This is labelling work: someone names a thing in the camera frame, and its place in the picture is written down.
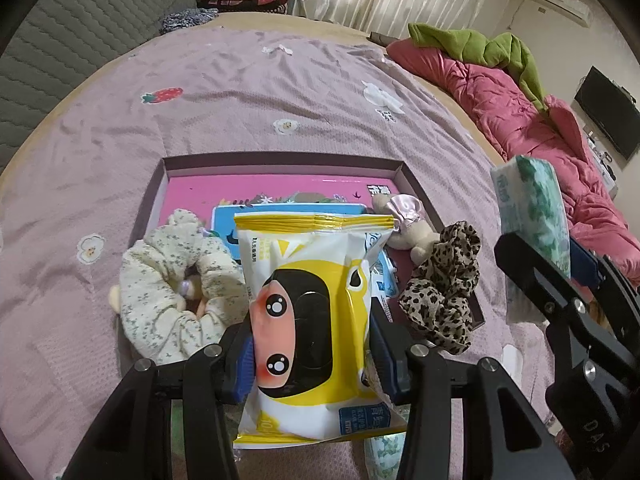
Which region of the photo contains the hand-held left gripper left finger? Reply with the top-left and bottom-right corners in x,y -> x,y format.
62,321 -> 255,480

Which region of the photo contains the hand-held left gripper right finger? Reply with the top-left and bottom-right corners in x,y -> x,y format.
371,310 -> 576,480

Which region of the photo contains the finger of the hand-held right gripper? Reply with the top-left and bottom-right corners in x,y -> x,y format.
569,237 -> 640,351
494,232 -> 640,391

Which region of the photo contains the green tissue packet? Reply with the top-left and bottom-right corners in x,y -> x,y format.
362,430 -> 407,480
490,155 -> 571,326

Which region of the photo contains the leopard print scrunchie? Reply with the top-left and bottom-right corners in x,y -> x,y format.
398,221 -> 482,356

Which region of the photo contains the white and blue packet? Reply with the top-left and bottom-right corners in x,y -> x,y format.
367,230 -> 401,323

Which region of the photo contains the plush bear with purple hat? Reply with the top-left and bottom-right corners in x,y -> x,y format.
109,227 -> 211,321

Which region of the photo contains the plush bear with pink hat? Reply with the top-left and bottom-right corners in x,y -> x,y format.
372,194 -> 443,263

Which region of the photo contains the yellow wet wipes packet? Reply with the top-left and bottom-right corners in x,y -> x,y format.
232,211 -> 408,446

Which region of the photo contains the cream floral scrunchie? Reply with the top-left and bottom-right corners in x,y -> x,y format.
119,209 -> 251,366

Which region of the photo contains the shallow purple cardboard box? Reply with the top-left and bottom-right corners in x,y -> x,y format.
131,156 -> 486,331

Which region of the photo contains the shelf with small clutter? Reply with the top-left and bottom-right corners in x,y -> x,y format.
582,130 -> 621,196

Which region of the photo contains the black television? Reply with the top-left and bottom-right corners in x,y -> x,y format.
574,66 -> 640,161

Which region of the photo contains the pink quilt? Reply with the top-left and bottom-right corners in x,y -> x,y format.
386,40 -> 640,286

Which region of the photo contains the pink and blue book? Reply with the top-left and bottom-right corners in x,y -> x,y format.
160,174 -> 401,321

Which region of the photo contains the green blanket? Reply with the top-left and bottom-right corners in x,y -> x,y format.
407,22 -> 548,111

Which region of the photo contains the white air conditioner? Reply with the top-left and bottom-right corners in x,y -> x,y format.
531,0 -> 591,26

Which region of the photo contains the purple printed bedsheet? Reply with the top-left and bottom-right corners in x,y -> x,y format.
0,25 -> 566,480

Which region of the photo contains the beige mattress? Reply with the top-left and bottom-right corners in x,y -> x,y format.
0,10 -> 511,176

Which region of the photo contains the blue patterned cloth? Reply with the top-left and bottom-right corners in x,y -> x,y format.
160,9 -> 219,36

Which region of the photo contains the grey quilted sofa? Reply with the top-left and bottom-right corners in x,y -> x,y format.
0,0 -> 201,176

